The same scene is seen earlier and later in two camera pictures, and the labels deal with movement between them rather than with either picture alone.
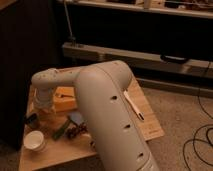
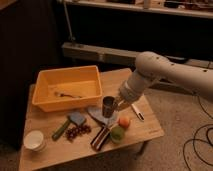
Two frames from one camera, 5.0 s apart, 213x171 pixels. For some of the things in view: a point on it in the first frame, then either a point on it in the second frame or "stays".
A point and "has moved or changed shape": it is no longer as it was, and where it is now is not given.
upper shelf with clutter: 195,8 stays
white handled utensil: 139,114 stays
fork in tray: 61,95 stays
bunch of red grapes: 73,131 stays
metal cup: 33,121 has moved or changed shape
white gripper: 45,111 → 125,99
